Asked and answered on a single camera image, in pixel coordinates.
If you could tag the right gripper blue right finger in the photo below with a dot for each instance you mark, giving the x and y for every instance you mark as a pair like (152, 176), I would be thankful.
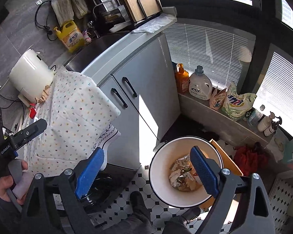
(207, 170)

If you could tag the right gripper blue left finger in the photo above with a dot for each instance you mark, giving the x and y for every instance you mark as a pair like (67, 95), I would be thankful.
(89, 172)

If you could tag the red small wrapper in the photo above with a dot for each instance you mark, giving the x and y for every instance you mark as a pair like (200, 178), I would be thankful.
(32, 111)

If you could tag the brown paper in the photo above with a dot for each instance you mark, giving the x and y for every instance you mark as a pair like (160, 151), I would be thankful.
(44, 96)

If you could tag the colourful foil snack bag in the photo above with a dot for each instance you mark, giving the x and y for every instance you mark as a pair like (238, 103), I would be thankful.
(186, 181)

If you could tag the white tissue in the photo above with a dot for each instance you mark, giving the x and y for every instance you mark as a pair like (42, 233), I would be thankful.
(175, 174)

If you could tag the white round trash bin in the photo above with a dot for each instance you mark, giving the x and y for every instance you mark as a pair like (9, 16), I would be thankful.
(161, 165)

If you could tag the grey kitchen cabinet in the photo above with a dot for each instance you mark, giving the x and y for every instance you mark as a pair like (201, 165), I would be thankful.
(138, 77)

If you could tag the steel kitchen sink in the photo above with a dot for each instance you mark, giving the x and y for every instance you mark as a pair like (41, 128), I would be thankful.
(83, 58)

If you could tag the person's left hand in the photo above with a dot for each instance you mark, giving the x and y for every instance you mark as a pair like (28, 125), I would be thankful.
(6, 182)

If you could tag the cardboard box on floor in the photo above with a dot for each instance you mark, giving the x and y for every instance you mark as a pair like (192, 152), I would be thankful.
(227, 163)

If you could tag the red cloth on floor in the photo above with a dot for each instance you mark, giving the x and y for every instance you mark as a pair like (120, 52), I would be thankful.
(250, 159)

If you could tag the dotted white tablecloth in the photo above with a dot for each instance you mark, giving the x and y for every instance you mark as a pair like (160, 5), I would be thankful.
(76, 112)

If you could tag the black shoe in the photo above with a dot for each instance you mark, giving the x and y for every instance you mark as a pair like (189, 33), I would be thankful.
(138, 205)

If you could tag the green white detergent refill bag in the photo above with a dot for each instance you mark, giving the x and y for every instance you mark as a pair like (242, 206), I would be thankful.
(235, 106)

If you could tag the small pink refill pouch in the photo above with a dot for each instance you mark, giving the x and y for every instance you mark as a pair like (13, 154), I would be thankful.
(217, 98)

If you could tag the white pump bottle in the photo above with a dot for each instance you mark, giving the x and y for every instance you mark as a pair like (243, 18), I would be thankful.
(265, 122)

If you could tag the white air fryer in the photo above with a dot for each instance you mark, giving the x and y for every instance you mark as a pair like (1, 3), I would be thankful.
(30, 76)

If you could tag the dark pump bottle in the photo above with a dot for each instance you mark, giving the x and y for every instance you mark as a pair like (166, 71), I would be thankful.
(273, 127)

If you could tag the white laundry detergent bottle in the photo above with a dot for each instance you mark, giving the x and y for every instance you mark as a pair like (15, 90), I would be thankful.
(199, 84)

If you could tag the orange spray bottle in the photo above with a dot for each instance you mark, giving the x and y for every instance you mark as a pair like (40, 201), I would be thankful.
(182, 79)

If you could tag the pink small figurine bottle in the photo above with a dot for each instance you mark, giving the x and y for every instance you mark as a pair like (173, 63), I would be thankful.
(86, 37)

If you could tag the yellow dish soap jug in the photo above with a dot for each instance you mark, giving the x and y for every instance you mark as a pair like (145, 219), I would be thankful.
(70, 36)

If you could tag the black dish rack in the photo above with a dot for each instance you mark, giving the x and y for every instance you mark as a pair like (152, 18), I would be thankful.
(112, 12)

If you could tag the hanging cloth bags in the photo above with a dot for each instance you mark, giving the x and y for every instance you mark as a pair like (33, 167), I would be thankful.
(65, 10)

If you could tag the clear plastic sheet on counter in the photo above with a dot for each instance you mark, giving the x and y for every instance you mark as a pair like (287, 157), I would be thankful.
(155, 24)

